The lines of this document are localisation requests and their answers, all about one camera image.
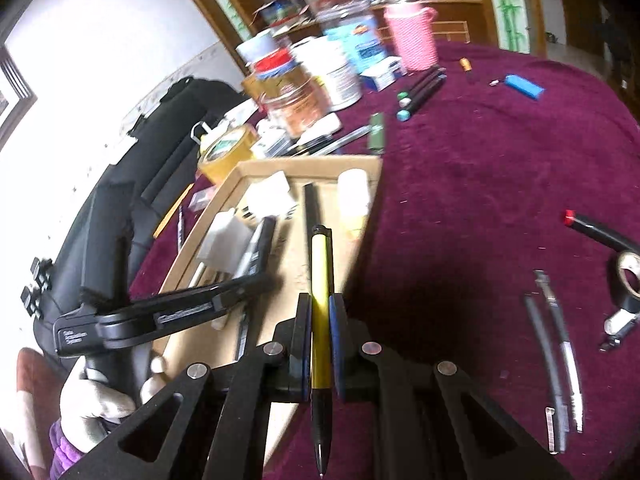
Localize black marker green cap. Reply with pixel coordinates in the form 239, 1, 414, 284
397, 66, 443, 102

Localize small clear plastic box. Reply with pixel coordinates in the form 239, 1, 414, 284
188, 187, 219, 211

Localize black marker white print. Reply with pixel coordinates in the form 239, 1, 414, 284
564, 209, 640, 257

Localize orange jar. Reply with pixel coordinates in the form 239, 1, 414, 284
242, 67, 326, 137

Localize cardboard box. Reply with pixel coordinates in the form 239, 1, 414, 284
150, 155, 385, 471

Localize black pen silver clip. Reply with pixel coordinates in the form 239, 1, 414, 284
533, 269, 585, 435

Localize clear jar blue label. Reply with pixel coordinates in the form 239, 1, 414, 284
298, 0, 391, 74

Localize purple velvet tablecloth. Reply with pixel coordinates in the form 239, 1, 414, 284
125, 40, 640, 480

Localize pink knitted bottle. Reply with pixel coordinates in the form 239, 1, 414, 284
382, 1, 440, 72

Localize bamboo painted panel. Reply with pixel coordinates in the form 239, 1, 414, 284
482, 0, 534, 54

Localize black marker grey cap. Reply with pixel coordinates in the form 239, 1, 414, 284
401, 70, 447, 111

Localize black bag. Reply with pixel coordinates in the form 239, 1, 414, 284
22, 76, 262, 367

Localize yellow pen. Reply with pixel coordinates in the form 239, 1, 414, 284
309, 226, 334, 479

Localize long black pen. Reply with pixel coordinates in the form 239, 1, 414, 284
301, 182, 326, 261

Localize person's left forearm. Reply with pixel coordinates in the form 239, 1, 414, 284
47, 420, 90, 480

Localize clear tub red band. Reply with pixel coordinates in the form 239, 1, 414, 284
252, 50, 296, 81

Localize black markers with teal caps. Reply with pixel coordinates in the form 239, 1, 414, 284
396, 74, 448, 122

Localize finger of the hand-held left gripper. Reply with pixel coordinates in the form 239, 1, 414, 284
150, 270, 279, 337

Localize person's left hand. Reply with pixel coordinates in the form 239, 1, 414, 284
60, 356, 168, 456

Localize tall white charger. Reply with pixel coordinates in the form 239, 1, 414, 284
199, 209, 252, 277

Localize white jar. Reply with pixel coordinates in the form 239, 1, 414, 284
292, 37, 365, 111

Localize square white charger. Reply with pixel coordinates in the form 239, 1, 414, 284
244, 171, 299, 224

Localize white eraser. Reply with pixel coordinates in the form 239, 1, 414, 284
297, 112, 344, 139

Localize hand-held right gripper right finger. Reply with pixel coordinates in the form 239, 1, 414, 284
327, 292, 576, 480

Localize white grey round tin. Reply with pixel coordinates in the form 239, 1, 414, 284
235, 30, 279, 64

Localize yellow tape roll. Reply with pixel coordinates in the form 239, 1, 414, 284
197, 125, 259, 186

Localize green lighter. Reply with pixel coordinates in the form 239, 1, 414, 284
367, 112, 387, 155

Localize small white carton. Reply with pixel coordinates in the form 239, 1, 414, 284
249, 127, 291, 159

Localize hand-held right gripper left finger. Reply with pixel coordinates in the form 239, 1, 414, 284
65, 292, 314, 480

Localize dark picture frame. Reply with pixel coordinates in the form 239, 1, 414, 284
0, 45, 39, 147

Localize small blue white box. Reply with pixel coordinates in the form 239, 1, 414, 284
359, 57, 407, 92

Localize blue lighter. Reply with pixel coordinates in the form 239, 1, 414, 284
504, 75, 546, 101

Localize black tape roll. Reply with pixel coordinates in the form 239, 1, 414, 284
611, 250, 640, 314

